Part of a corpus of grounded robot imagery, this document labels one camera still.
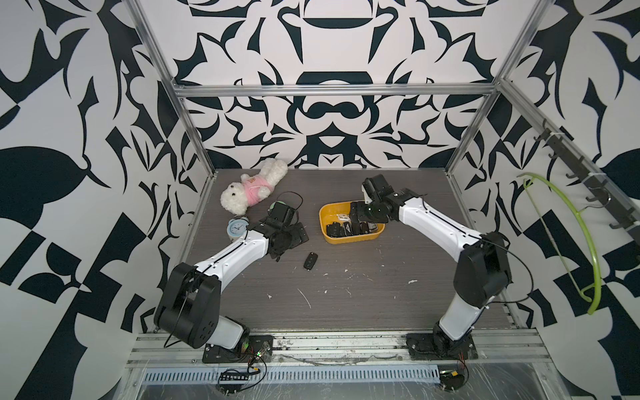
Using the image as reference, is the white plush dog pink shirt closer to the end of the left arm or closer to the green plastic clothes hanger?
the end of the left arm

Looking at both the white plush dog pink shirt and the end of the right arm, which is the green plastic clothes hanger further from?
the white plush dog pink shirt

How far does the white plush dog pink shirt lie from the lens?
101 centimetres

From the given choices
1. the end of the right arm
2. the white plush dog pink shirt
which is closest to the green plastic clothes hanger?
the end of the right arm
